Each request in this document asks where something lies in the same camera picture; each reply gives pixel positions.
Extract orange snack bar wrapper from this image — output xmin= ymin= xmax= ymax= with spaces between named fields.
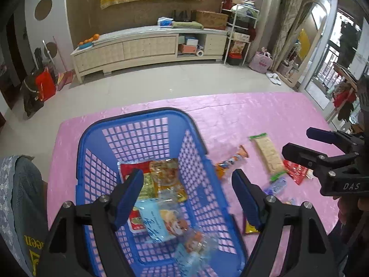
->
xmin=214 ymin=145 xmax=249 ymax=180

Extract cream tv cabinet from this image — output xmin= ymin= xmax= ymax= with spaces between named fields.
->
xmin=71 ymin=26 xmax=228 ymax=83

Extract silver standing air conditioner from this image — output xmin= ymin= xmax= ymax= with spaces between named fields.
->
xmin=252 ymin=0 xmax=281 ymax=52

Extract pink tote bag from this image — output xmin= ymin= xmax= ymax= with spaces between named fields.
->
xmin=249 ymin=47 xmax=273 ymax=74

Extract arched standing mirror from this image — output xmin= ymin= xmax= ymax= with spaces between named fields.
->
xmin=272 ymin=0 xmax=328 ymax=87

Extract broom and dustpan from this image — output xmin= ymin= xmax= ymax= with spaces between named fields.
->
xmin=42 ymin=37 xmax=75 ymax=91

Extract white slippers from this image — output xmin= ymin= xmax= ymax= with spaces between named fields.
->
xmin=266 ymin=72 xmax=281 ymax=86

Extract small red snack pouch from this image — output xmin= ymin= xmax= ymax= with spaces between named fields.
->
xmin=283 ymin=160 xmax=309 ymax=185

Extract blue gum pack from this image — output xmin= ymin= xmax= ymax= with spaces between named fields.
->
xmin=263 ymin=177 xmax=287 ymax=196

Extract blue plastic basket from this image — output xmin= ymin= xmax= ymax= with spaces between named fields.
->
xmin=76 ymin=108 xmax=247 ymax=276

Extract pink quilted tablecloth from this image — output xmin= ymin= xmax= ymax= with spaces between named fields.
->
xmin=46 ymin=92 xmax=347 ymax=277

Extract large red yellow snack pouch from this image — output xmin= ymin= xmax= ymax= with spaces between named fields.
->
xmin=117 ymin=159 xmax=155 ymax=234

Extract green folded cloth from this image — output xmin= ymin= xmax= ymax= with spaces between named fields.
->
xmin=172 ymin=21 xmax=204 ymax=29

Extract black bag on floor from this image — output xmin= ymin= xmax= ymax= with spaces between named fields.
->
xmin=21 ymin=73 xmax=44 ymax=117

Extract cardboard box on cabinet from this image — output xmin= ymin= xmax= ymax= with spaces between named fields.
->
xmin=195 ymin=10 xmax=228 ymax=30

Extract clear bag of candies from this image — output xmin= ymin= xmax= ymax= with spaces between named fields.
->
xmin=175 ymin=228 xmax=218 ymax=276

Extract tissue box on cabinet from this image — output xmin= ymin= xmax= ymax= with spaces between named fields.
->
xmin=157 ymin=17 xmax=174 ymax=28

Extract light blue pastry pack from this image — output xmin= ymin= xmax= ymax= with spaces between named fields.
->
xmin=135 ymin=198 xmax=189 ymax=243

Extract green-edged cracker pack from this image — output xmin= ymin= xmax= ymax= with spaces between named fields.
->
xmin=250 ymin=132 xmax=286 ymax=183

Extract orange yellow snack bag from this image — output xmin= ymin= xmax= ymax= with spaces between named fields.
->
xmin=149 ymin=158 xmax=188 ymax=203

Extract purple yellow snack packet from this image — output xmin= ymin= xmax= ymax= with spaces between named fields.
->
xmin=243 ymin=213 xmax=259 ymax=235

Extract oranges on blue plate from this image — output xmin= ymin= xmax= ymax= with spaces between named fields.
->
xmin=77 ymin=34 xmax=100 ymax=49

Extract patterned curtain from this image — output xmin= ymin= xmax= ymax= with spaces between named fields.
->
xmin=271 ymin=0 xmax=303 ymax=71

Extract red bag on floor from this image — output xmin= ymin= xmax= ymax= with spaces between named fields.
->
xmin=35 ymin=68 xmax=56 ymax=102

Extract white metal shelf rack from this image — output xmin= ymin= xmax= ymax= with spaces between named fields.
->
xmin=220 ymin=0 xmax=260 ymax=66

